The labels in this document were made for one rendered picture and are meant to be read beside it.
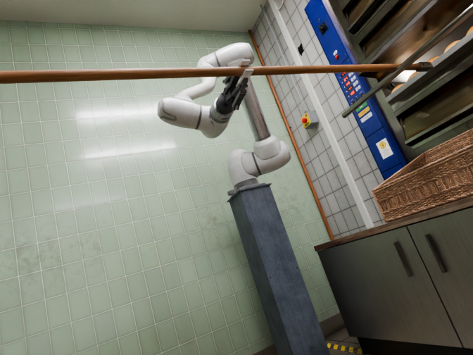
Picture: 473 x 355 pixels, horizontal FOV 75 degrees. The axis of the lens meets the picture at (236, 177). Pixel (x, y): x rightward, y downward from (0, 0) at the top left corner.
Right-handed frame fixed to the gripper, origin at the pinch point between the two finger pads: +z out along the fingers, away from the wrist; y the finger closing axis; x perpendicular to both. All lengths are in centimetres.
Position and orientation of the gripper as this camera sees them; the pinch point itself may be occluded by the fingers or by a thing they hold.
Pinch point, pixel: (243, 71)
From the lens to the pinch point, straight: 110.4
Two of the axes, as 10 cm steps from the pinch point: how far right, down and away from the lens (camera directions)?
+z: 3.6, -3.6, -8.6
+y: 3.0, 9.2, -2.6
